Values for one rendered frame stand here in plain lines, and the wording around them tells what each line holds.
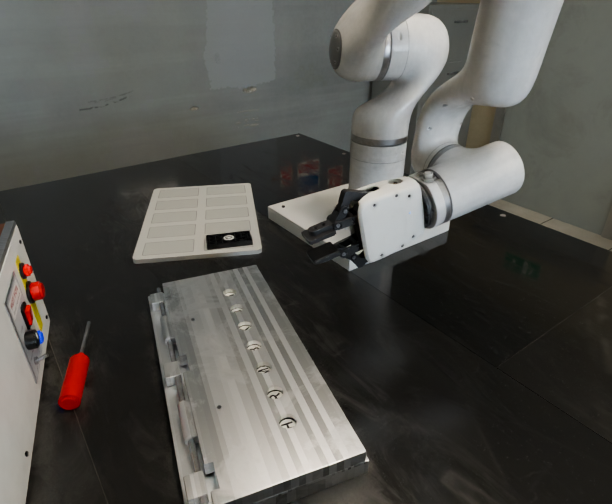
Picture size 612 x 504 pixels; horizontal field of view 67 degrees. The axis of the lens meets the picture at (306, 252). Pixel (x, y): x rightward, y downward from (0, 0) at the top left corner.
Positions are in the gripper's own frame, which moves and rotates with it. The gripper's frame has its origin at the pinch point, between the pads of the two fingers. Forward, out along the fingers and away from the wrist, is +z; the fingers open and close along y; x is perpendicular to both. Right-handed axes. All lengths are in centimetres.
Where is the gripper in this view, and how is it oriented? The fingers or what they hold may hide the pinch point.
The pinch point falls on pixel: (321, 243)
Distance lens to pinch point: 63.6
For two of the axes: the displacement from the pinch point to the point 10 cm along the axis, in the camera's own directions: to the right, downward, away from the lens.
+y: 2.1, 8.0, 5.6
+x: -3.7, -4.6, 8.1
